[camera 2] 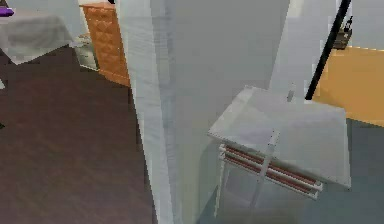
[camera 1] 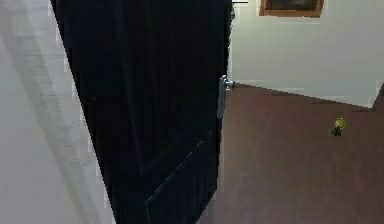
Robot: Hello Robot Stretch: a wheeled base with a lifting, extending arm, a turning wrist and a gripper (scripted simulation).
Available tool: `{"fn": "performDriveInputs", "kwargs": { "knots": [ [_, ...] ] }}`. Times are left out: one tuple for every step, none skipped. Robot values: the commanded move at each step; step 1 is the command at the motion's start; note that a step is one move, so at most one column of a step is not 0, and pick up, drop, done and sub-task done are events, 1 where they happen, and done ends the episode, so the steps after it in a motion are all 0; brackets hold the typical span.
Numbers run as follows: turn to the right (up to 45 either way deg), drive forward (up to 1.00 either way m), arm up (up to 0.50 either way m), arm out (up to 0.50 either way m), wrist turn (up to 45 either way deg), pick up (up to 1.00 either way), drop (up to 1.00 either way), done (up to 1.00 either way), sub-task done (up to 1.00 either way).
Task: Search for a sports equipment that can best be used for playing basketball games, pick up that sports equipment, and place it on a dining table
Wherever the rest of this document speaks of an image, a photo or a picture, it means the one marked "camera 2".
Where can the grey cloth covered table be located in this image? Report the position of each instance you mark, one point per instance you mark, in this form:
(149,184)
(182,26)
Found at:
(31,36)

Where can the black floor lamp pole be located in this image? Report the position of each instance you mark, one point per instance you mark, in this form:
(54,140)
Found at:
(328,50)

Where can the dark small statue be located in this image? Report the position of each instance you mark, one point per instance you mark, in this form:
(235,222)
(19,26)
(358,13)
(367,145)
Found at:
(344,35)

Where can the white side table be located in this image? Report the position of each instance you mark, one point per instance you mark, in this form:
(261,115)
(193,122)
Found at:
(293,133)

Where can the purple object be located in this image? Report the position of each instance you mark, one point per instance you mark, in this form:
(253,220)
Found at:
(5,12)

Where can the orange wooden dresser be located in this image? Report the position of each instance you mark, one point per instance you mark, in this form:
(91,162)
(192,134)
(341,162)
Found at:
(106,43)

